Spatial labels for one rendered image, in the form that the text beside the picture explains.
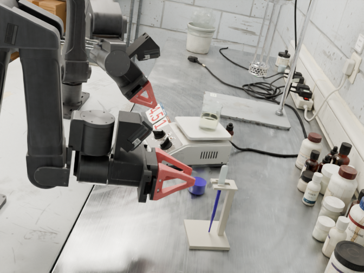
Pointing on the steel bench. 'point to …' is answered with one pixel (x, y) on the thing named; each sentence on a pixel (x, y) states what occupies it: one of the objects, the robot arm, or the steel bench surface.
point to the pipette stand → (209, 238)
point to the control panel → (163, 138)
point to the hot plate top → (189, 122)
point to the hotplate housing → (198, 150)
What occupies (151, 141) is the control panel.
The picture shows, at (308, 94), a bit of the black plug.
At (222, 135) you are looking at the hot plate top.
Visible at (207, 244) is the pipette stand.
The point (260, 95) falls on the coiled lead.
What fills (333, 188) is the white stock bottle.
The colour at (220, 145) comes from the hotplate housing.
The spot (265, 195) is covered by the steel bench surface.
